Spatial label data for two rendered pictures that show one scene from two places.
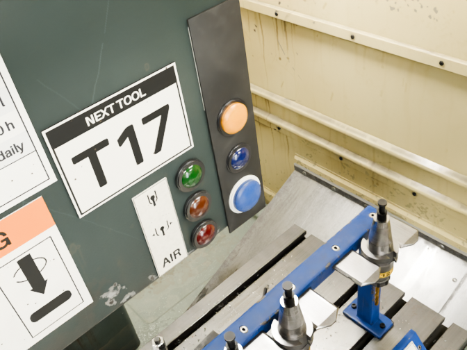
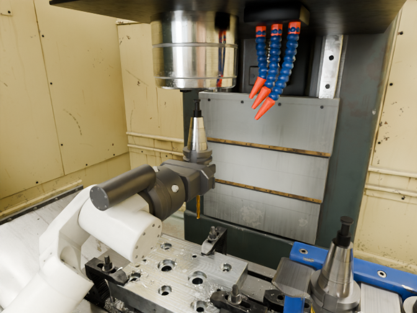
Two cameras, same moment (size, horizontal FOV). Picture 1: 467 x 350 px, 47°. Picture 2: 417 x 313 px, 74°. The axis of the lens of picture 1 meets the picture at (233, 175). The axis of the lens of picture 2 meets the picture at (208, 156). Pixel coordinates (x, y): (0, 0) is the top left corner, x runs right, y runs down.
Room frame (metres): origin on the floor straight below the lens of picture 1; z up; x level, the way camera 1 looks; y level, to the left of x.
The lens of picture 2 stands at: (0.12, -0.16, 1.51)
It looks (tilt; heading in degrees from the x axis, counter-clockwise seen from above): 18 degrees down; 64
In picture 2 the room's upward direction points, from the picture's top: straight up
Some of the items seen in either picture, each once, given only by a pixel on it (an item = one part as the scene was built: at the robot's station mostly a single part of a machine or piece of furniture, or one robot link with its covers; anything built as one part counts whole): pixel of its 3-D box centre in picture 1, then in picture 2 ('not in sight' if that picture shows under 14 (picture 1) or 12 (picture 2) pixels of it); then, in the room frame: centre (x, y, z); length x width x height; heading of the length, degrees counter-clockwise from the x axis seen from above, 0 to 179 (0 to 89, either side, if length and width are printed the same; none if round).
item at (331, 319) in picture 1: (316, 310); not in sight; (0.50, -0.09, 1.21); 0.07 x 0.05 x 0.01; 36
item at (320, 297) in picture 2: not in sight; (333, 292); (0.41, 0.04, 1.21); 0.06 x 0.06 x 0.03
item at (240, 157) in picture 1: (239, 157); not in sight; (0.34, -0.01, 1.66); 0.02 x 0.01 x 0.02; 126
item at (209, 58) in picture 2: not in sight; (195, 53); (0.34, 0.35, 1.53); 0.16 x 0.16 x 0.12
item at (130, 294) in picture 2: not in sight; (181, 279); (0.31, 0.42, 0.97); 0.29 x 0.23 x 0.05; 126
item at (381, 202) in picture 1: (381, 210); not in sight; (0.60, -0.23, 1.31); 0.02 x 0.02 x 0.03
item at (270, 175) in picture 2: not in sight; (258, 166); (0.70, 0.62, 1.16); 0.48 x 0.05 x 0.51; 126
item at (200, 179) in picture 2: not in sight; (170, 184); (0.26, 0.30, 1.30); 0.13 x 0.12 x 0.10; 126
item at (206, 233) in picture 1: (205, 234); not in sight; (0.32, 0.03, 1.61); 0.02 x 0.01 x 0.02; 126
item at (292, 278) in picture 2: not in sight; (293, 278); (0.37, 0.09, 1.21); 0.07 x 0.05 x 0.01; 36
